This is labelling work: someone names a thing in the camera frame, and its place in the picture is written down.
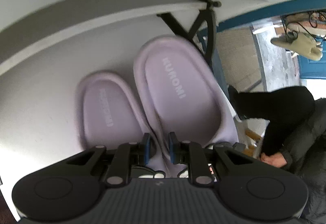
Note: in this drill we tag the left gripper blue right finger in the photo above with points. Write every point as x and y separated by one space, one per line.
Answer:
193 156

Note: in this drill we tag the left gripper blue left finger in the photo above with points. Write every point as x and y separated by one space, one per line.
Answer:
125 157

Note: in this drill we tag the lilac slide slipper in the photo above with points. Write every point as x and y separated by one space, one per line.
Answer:
107 112
180 94

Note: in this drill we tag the bystander right hand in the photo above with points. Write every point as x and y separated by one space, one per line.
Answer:
277 160

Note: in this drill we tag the small wooden stool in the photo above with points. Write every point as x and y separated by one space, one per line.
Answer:
255 143

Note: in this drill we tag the bystander in black clothes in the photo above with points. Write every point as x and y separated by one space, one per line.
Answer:
297 130

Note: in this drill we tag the white shoe cabinet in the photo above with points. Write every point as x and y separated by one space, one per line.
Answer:
47 46

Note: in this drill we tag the blue door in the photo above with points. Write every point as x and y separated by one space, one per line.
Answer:
308 69

